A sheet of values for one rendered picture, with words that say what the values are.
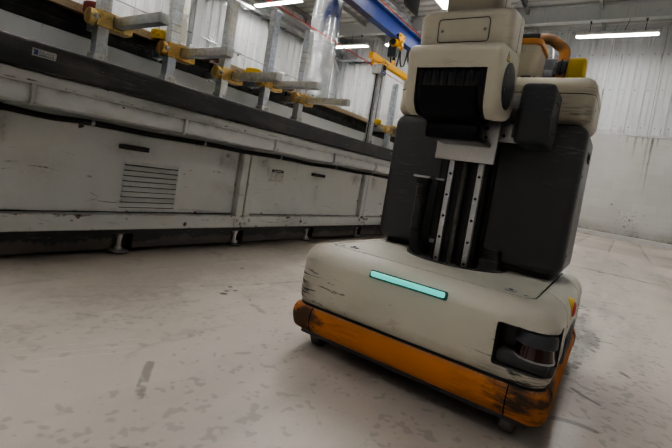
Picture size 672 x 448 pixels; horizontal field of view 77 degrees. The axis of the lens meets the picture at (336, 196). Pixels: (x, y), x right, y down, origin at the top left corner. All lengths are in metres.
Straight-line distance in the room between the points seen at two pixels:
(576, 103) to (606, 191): 10.58
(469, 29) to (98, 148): 1.40
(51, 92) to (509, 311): 1.39
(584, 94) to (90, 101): 1.45
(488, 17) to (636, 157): 10.89
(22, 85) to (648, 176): 11.48
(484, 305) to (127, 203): 1.49
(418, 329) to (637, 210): 10.93
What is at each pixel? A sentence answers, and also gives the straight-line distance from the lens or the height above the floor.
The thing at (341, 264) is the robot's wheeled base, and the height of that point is 0.25.
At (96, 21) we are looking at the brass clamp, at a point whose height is 0.82.
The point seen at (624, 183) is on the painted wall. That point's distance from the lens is 11.81.
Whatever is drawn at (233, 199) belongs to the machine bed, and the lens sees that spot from 2.30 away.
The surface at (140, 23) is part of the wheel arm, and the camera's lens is 1.49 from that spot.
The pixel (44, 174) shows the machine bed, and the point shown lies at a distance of 1.82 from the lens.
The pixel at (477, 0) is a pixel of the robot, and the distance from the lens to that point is 1.14.
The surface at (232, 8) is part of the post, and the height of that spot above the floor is 1.07.
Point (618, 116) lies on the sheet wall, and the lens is 12.06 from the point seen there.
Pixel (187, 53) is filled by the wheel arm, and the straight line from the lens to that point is 1.71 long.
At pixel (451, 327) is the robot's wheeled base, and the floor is 0.19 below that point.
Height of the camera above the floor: 0.47
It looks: 3 degrees down
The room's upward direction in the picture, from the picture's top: 9 degrees clockwise
